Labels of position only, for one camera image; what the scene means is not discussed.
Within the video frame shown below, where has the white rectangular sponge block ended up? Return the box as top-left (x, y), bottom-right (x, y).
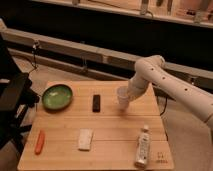
top-left (78, 129), bottom-right (93, 151)

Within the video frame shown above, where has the white squeeze bottle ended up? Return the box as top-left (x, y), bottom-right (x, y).
top-left (135, 125), bottom-right (150, 168)

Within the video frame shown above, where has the black stand on left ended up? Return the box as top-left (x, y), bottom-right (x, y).
top-left (0, 34), bottom-right (39, 153)

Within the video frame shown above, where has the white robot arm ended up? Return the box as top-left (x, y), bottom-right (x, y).
top-left (127, 55), bottom-right (213, 130)

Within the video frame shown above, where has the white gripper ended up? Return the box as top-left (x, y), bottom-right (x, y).
top-left (127, 78), bottom-right (147, 101)

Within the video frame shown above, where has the black hanging cable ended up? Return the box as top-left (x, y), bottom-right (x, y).
top-left (30, 40), bottom-right (40, 73)

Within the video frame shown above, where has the orange carrot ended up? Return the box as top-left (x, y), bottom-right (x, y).
top-left (34, 130), bottom-right (45, 155)

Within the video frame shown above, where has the wooden table top board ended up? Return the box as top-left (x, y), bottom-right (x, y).
top-left (18, 81), bottom-right (174, 171)

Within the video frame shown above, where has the green ceramic bowl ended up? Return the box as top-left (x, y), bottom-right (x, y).
top-left (42, 84), bottom-right (73, 110)

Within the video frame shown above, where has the black rectangular remote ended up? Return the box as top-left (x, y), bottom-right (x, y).
top-left (92, 94), bottom-right (101, 112)

